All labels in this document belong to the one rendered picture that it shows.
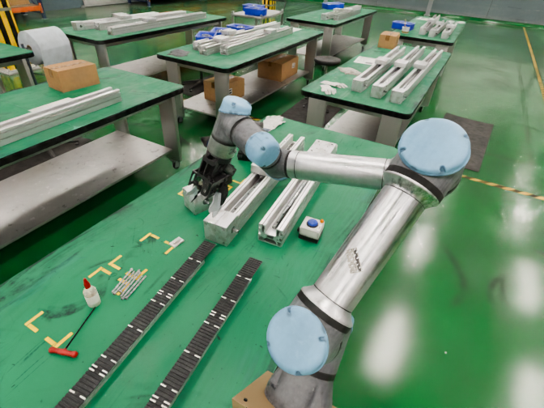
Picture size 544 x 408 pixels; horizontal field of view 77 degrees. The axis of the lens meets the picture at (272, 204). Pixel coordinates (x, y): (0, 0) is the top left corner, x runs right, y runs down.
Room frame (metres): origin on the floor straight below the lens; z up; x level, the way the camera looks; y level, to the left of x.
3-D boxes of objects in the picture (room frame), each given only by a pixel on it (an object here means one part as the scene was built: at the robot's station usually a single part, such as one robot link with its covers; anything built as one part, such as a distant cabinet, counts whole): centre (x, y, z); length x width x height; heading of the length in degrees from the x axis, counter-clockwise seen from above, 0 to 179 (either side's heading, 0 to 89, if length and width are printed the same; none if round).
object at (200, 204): (1.18, 0.31, 0.83); 0.11 x 0.10 x 0.10; 44
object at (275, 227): (1.35, -0.15, 0.82); 0.80 x 0.10 x 0.09; 158
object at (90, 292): (0.65, 0.54, 0.84); 0.04 x 0.04 x 0.12
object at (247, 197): (1.42, 0.03, 0.82); 0.80 x 0.10 x 0.09; 158
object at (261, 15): (6.46, 0.40, 0.50); 1.03 x 0.55 x 1.01; 158
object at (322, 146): (1.58, -0.24, 0.87); 0.16 x 0.11 x 0.07; 158
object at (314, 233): (1.04, -0.16, 0.81); 0.10 x 0.08 x 0.06; 68
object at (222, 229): (1.00, 0.18, 0.83); 0.12 x 0.09 x 0.10; 68
